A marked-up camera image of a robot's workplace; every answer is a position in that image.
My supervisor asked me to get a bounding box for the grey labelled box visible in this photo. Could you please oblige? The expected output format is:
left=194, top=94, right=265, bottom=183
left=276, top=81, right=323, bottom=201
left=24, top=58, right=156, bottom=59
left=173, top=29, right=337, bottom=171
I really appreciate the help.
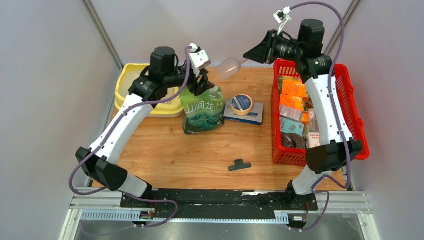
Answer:
left=279, top=104, right=303, bottom=123

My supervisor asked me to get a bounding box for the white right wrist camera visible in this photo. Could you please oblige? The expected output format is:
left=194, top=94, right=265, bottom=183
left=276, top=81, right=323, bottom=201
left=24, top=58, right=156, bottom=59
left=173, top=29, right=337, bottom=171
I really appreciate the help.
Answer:
left=273, top=6, right=292, bottom=35

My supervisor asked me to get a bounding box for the aluminium frame rail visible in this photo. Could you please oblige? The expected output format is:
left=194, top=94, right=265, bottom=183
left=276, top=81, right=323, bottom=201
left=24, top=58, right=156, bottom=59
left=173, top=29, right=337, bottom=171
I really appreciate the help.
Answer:
left=59, top=187, right=380, bottom=240

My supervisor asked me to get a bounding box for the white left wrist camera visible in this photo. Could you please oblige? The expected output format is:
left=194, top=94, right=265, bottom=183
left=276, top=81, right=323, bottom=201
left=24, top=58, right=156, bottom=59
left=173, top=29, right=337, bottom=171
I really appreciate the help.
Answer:
left=188, top=43, right=212, bottom=77

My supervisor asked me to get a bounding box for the green cat litter bag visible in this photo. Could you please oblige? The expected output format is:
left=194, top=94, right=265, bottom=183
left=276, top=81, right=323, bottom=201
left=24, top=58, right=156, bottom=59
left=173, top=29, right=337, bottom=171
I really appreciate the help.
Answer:
left=179, top=86, right=226, bottom=135

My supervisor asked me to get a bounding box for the teal packet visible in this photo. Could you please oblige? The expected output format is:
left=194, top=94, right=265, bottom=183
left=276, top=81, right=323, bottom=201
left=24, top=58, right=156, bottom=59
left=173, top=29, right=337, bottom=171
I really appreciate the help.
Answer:
left=280, top=117, right=305, bottom=136

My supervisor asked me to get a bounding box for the red plastic basket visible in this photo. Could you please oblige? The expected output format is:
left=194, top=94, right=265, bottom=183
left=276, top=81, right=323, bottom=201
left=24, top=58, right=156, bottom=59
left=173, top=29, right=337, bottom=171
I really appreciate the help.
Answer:
left=271, top=59, right=370, bottom=167

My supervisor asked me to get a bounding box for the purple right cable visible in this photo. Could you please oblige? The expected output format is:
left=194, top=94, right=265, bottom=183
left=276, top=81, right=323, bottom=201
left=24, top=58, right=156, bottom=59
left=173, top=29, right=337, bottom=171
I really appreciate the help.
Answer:
left=288, top=1, right=353, bottom=232

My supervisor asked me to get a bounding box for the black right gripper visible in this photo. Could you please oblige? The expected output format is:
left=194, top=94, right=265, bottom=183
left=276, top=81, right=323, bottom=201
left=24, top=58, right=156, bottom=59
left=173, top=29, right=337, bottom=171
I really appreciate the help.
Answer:
left=243, top=30, right=304, bottom=65

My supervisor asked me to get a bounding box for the black bag clip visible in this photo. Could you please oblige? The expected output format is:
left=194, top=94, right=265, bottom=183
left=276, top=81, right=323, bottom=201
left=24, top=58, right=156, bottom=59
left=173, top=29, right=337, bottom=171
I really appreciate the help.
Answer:
left=228, top=159, right=252, bottom=172

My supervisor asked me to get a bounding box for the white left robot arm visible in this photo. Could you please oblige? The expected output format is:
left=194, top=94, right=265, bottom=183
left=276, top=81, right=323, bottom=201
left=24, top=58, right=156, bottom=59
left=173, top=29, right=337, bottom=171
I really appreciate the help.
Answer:
left=75, top=43, right=214, bottom=208

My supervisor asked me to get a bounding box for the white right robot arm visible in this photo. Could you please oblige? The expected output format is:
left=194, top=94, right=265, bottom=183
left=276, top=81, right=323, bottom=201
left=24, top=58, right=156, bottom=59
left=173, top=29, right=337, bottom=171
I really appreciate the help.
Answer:
left=243, top=17, right=363, bottom=210

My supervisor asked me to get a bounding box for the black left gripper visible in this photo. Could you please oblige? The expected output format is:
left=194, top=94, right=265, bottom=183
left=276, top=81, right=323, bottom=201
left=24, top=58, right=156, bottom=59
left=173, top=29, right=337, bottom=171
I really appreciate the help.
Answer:
left=163, top=62, right=215, bottom=97

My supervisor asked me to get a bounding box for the orange green box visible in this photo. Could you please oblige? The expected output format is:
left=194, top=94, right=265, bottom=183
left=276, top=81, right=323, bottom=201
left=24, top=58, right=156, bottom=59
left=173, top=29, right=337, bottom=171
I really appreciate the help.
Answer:
left=278, top=76, right=310, bottom=111

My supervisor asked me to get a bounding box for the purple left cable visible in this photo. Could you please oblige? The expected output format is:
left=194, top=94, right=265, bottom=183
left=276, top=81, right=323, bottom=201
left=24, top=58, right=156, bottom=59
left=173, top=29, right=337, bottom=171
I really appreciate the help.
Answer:
left=68, top=46, right=195, bottom=228

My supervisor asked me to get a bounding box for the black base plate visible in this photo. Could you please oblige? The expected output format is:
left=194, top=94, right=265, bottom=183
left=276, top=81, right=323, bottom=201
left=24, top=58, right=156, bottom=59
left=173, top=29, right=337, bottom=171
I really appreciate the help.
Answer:
left=120, top=188, right=318, bottom=220

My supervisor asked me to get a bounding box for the pink white box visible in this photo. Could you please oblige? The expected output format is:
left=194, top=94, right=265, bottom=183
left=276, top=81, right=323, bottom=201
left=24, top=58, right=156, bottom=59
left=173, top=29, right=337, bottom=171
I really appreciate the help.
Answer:
left=304, top=108, right=320, bottom=149

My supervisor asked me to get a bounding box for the blue white card package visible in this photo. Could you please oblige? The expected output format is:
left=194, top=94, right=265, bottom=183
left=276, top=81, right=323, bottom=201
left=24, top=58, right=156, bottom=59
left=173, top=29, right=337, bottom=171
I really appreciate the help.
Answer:
left=223, top=99, right=264, bottom=126

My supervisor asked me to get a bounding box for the dark brown packet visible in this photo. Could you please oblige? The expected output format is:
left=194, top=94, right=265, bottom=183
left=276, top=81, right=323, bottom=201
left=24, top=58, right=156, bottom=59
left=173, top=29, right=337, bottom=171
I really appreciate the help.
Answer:
left=281, top=133, right=307, bottom=150

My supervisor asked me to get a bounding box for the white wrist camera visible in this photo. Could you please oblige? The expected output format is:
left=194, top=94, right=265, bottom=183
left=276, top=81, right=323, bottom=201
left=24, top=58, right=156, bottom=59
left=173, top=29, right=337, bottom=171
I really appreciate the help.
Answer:
left=188, top=43, right=212, bottom=77
left=273, top=6, right=292, bottom=35

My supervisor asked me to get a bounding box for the purple cable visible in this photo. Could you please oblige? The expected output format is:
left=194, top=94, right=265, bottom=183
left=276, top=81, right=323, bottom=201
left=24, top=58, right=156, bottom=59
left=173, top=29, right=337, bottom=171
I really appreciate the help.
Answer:
left=288, top=1, right=353, bottom=232
left=68, top=46, right=195, bottom=228

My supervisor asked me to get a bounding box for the yellow litter box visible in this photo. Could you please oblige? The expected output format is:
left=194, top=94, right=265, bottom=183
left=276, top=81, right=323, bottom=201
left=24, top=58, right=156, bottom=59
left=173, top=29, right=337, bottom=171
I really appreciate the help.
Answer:
left=114, top=63, right=185, bottom=118

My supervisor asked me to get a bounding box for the clear plastic scoop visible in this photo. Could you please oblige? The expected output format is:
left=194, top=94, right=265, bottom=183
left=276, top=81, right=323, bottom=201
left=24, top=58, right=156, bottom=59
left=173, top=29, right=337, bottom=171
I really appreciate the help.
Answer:
left=215, top=57, right=248, bottom=80

